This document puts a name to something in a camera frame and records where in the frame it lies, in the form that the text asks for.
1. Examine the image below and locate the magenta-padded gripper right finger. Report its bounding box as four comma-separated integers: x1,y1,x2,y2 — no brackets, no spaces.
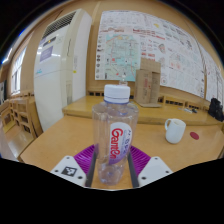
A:
127,145,174,188

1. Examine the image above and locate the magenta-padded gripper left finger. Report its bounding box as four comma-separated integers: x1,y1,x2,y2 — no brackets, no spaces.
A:
50,143,98,188

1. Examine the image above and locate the clear plastic water bottle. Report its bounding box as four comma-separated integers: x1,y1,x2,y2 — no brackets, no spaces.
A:
91,83,140,186

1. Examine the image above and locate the white ceramic mug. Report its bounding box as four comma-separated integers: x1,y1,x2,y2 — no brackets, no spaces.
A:
164,118,187,145

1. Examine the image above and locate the flat round red coaster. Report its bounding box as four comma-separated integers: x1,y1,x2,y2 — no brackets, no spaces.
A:
189,131,200,141

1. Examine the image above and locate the group of wooden chairs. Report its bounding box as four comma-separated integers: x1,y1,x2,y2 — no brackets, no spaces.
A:
0,96,38,139

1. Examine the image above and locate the black bag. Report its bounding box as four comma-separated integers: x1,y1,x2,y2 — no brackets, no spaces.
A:
208,97,224,123

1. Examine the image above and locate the brown cardboard box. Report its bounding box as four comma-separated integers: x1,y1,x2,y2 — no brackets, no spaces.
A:
133,57,163,108

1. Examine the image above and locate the white standing air conditioner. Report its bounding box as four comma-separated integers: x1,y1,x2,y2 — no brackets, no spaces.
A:
33,8,93,133

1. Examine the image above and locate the narrow wall poster sheet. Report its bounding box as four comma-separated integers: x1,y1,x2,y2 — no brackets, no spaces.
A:
199,44,224,104

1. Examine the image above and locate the large wall poster sheet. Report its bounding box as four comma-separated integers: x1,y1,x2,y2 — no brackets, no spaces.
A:
94,9,206,98

